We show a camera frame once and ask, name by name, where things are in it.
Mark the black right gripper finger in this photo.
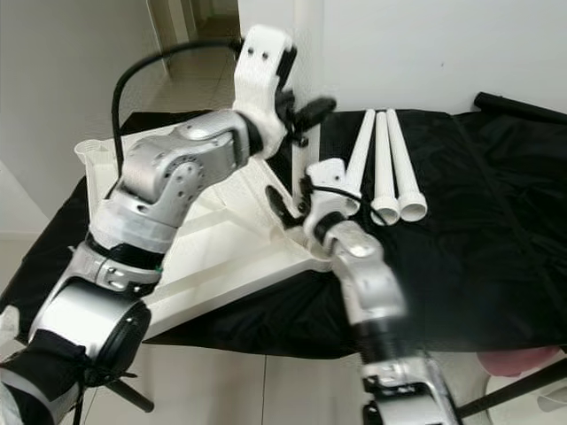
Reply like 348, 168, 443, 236
266, 186, 295, 228

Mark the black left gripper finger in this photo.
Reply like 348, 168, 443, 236
297, 96, 338, 125

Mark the white plastic table leg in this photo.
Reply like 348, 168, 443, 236
370, 111, 401, 225
385, 108, 429, 222
346, 108, 376, 213
291, 120, 321, 211

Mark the white plastic children table top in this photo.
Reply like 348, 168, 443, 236
75, 111, 338, 342

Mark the black fabric table cover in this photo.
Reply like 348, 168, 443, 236
0, 89, 567, 359

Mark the black metal table leg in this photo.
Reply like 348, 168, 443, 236
89, 376, 156, 414
461, 357, 567, 419

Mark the pink plastic object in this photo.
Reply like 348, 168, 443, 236
478, 347, 559, 377

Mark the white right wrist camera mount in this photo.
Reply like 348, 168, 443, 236
301, 158, 355, 240

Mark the white door frame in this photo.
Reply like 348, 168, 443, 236
146, 0, 196, 54

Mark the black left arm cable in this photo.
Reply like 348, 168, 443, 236
110, 37, 245, 178

